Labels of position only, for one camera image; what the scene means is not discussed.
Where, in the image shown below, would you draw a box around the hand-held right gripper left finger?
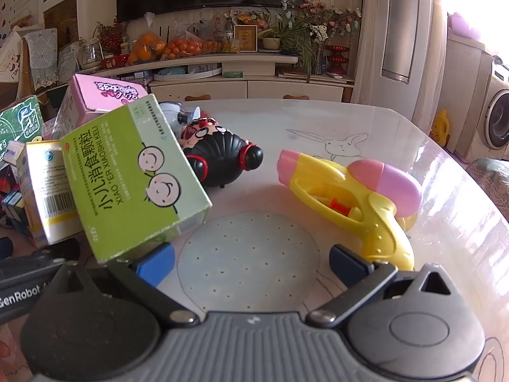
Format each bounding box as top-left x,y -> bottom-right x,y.
53,242 -> 201,328

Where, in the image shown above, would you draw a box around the white washing machine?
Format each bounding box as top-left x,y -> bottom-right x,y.
472,55 -> 509,160

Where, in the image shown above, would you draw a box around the orange flower bouquet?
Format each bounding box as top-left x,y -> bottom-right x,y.
232,9 -> 270,31

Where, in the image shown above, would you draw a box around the white yellow medicine box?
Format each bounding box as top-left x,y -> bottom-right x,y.
16,138 -> 85,248

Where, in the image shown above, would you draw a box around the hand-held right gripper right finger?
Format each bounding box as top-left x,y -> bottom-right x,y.
304,244 -> 458,329

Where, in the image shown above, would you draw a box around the white printed tote bag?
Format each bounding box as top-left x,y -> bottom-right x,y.
0,29 -> 25,85

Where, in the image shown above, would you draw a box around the green potted plant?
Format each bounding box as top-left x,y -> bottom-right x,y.
258,19 -> 319,85

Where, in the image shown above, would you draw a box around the pink toy box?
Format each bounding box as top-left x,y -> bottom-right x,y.
55,73 -> 160,143

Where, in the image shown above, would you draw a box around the bag of large oranges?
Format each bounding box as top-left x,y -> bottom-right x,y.
126,11 -> 168,67

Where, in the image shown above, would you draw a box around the white standing air conditioner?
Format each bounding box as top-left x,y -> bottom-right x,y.
380,0 -> 423,85

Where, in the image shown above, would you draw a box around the yellow pink water gun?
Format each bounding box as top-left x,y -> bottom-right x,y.
277,148 -> 423,272

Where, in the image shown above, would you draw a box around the round white tray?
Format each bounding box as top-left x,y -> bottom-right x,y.
152,67 -> 224,83

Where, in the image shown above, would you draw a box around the black red cartoon figure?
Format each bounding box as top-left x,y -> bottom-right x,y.
180,117 -> 265,188

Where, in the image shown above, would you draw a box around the vase of artificial flowers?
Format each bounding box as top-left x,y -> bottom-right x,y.
280,0 -> 363,75

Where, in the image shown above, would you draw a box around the wall poster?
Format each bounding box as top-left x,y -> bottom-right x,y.
0,0 -> 43,45

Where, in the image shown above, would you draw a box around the wooden chair with lace cover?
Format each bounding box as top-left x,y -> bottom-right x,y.
21,27 -> 61,93

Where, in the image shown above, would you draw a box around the green medicine box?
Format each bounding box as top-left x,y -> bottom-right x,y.
61,93 -> 213,265

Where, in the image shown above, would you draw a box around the red flat box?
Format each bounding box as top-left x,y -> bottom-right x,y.
101,53 -> 130,69

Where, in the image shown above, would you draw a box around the green printed cardboard box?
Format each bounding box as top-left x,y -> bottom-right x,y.
0,95 -> 45,170

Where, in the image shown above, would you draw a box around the bag of small tangerines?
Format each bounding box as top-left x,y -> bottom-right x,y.
162,29 -> 206,60

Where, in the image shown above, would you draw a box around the yellow detergent bottle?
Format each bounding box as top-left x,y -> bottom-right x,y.
431,109 -> 453,146

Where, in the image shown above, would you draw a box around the white curtain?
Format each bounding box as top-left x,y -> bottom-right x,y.
351,0 -> 383,105

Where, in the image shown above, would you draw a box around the framed picture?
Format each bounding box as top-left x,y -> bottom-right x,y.
233,25 -> 259,53

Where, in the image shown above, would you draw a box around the red candle stand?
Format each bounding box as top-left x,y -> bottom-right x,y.
324,43 -> 349,77

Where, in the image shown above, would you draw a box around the red berry branches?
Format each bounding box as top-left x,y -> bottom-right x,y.
94,17 -> 129,55

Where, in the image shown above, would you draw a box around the white television cabinet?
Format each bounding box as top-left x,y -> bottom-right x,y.
80,49 -> 357,103

